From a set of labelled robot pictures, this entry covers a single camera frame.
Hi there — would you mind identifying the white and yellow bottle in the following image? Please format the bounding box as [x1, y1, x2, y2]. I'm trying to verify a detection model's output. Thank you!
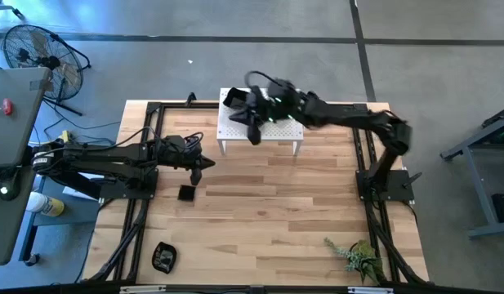
[25, 191, 66, 217]

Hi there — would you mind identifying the potted artificial green plant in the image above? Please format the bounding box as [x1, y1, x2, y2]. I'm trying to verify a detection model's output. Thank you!
[323, 236, 388, 286]

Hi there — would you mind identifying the white perforated metal shelf riser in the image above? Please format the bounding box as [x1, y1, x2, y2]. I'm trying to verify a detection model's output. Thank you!
[216, 87, 305, 157]

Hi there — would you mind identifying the black floor fan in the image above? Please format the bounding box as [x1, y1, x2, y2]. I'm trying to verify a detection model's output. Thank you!
[1, 23, 92, 118]

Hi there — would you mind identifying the black flat square mini plate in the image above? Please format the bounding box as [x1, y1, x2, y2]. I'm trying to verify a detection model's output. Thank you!
[177, 184, 197, 202]

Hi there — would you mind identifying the black square mini plate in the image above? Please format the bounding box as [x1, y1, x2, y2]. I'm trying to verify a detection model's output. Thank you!
[177, 184, 197, 202]
[221, 87, 252, 110]

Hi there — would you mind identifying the grey desk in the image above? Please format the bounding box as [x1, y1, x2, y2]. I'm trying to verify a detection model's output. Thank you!
[0, 66, 52, 266]

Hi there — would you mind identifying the black computer mouse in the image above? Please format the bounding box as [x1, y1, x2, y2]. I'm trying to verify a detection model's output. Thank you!
[0, 167, 22, 202]

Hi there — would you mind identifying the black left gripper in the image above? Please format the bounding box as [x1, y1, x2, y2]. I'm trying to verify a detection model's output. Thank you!
[155, 134, 216, 186]

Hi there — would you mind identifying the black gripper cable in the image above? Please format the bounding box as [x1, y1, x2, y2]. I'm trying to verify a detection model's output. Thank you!
[243, 69, 277, 89]

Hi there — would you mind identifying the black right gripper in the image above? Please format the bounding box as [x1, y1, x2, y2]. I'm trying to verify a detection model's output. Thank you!
[228, 78, 308, 146]

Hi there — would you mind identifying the blue-grey desk base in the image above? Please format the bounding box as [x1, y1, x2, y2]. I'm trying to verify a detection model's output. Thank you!
[18, 175, 100, 266]

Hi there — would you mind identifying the black device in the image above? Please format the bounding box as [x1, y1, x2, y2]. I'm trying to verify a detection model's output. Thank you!
[491, 192, 504, 224]

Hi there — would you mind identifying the grey metal cart frame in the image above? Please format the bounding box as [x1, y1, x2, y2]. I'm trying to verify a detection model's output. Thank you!
[439, 104, 504, 240]

